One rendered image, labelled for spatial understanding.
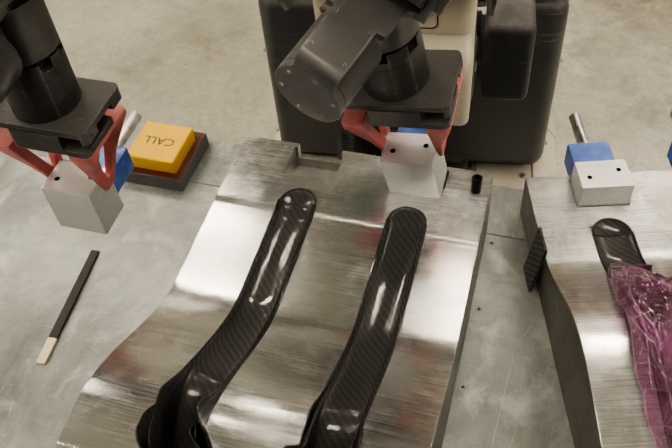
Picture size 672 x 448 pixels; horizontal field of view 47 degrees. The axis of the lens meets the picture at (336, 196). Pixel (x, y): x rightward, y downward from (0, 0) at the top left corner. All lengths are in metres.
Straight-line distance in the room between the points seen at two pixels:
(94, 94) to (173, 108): 1.61
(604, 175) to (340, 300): 0.29
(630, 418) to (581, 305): 0.10
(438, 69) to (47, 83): 0.31
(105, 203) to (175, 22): 1.91
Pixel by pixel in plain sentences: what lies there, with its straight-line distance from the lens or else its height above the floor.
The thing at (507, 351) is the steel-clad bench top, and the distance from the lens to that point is 0.76.
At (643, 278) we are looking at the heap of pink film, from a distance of 0.70.
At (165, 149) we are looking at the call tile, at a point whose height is 0.84.
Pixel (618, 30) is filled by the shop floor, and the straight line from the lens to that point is 2.53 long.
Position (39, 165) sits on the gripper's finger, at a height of 0.97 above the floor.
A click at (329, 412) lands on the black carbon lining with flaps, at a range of 0.59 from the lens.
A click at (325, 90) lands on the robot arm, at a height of 1.10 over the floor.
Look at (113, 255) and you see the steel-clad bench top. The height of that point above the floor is 0.80.
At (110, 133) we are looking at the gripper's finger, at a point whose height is 1.01.
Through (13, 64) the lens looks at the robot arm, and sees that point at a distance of 0.60.
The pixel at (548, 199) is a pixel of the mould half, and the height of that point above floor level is 0.86.
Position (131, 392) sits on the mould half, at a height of 0.93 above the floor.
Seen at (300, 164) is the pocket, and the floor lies 0.86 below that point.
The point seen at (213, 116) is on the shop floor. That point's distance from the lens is 2.23.
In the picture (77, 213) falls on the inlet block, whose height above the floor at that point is 0.93.
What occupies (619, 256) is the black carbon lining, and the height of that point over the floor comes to 0.85.
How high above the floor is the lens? 1.45
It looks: 48 degrees down
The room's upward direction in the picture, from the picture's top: 6 degrees counter-clockwise
